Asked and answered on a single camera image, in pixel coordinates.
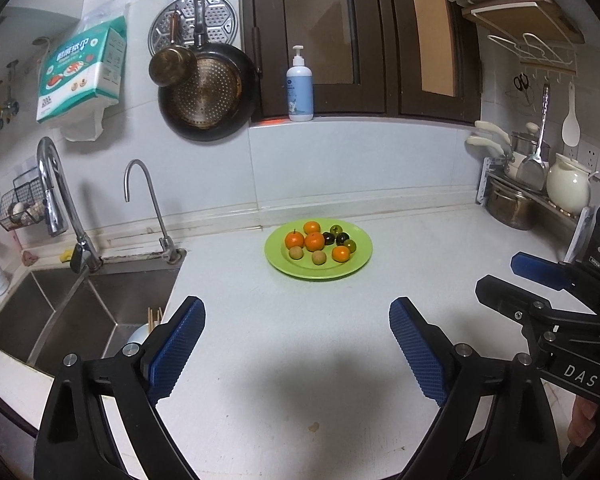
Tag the brown longan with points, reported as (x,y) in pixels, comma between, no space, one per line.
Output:
(295,253)
(319,258)

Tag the paper towel pack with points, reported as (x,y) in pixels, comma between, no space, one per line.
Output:
(80,70)

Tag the person's right hand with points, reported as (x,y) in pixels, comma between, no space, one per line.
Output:
(582,422)

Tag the wall socket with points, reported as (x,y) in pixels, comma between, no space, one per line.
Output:
(590,152)

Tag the brass perforated strainer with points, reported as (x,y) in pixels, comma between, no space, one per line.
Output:
(207,92)

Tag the small brass saucepan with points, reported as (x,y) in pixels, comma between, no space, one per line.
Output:
(172,66)

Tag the pink cloth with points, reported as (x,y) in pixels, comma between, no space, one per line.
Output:
(30,257)

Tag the steel sink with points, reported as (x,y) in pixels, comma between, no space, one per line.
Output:
(80,310)

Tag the steel spatula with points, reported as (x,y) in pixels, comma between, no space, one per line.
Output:
(534,170)

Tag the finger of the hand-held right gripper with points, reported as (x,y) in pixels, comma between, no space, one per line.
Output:
(535,270)
(510,295)

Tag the white pump bottle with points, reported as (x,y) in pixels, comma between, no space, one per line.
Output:
(300,95)

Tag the black scissors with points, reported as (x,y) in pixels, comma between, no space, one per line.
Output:
(521,82)

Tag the black frying pan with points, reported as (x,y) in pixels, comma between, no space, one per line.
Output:
(177,122)

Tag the dark plum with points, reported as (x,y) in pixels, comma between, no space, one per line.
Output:
(342,238)
(328,238)

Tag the chrome pull-down faucet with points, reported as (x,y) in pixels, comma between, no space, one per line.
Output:
(55,195)

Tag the orange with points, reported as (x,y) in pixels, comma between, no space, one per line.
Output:
(314,241)
(293,239)
(311,227)
(340,253)

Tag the wooden chopsticks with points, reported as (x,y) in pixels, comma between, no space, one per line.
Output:
(155,317)

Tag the green plum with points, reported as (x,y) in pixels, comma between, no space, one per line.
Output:
(336,230)
(349,245)

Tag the thin gooseneck faucet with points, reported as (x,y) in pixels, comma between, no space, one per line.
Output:
(152,195)

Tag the yellow sponge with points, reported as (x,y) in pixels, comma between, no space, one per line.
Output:
(66,256)

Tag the white bowl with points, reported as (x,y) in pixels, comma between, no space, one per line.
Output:
(137,335)

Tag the wooden cutting board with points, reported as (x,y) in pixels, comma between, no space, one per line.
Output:
(520,15)

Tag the lidded steel pot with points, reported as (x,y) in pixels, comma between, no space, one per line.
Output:
(525,142)

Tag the pot rack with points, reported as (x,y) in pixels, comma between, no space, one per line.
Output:
(485,180)

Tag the white ceramic pot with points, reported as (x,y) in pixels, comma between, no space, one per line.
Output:
(569,185)

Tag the steel steamer plate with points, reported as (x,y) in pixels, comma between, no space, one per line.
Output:
(220,15)

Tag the dark wooden window frame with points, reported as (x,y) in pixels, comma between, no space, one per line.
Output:
(380,60)

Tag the gray hanging tool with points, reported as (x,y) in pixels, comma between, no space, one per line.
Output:
(11,90)

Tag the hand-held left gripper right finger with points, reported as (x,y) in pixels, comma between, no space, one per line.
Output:
(415,350)

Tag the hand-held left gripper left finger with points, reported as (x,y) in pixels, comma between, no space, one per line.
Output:
(177,345)

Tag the green plate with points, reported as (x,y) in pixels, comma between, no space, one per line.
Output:
(279,261)

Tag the white rice paddle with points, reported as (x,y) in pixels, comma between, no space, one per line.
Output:
(571,125)

